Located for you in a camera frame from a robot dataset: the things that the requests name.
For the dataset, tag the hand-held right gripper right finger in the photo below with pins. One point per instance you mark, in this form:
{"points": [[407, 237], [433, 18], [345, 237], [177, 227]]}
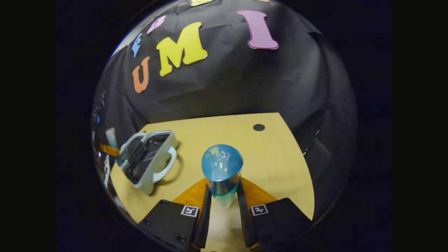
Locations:
{"points": [[245, 220]]}

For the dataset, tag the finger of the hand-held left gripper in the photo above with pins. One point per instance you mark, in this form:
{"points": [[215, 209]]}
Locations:
{"points": [[109, 149]]}

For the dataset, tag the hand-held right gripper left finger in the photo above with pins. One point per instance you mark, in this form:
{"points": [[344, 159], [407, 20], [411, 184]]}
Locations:
{"points": [[205, 217]]}

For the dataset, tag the pale green skin care tube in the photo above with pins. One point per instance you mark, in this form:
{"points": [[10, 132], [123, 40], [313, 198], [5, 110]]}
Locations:
{"points": [[111, 138]]}

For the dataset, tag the small pale blue suitcase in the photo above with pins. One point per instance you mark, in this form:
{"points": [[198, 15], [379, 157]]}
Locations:
{"points": [[159, 154]]}

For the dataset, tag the blue capped skin care bottle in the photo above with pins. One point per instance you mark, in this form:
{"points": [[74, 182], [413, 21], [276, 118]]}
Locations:
{"points": [[222, 168]]}

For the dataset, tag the black backdrop cloth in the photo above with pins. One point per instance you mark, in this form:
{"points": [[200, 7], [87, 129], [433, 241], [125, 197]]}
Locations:
{"points": [[227, 84]]}

